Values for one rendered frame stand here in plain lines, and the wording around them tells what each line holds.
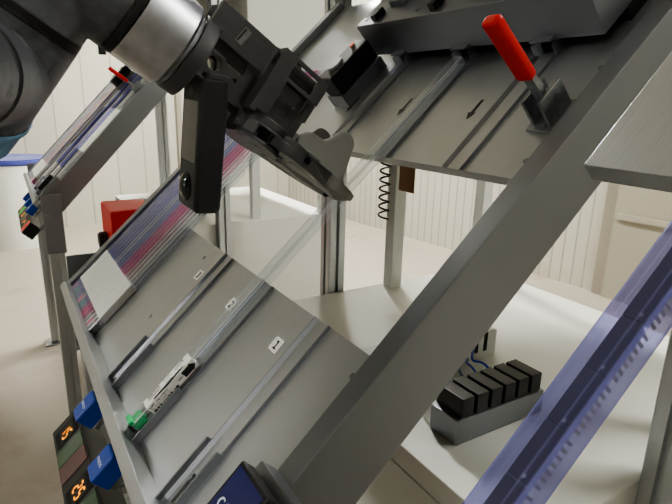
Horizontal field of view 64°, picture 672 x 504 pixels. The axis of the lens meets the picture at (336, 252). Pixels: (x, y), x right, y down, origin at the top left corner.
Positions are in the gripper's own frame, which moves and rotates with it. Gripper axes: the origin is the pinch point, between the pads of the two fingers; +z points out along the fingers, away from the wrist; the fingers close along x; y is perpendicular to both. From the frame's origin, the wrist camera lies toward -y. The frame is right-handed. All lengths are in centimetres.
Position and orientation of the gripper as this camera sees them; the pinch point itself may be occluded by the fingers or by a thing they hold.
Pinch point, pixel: (334, 196)
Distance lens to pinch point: 56.2
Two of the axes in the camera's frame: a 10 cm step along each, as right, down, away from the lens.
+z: 6.8, 4.6, 5.7
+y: 5.1, -8.5, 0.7
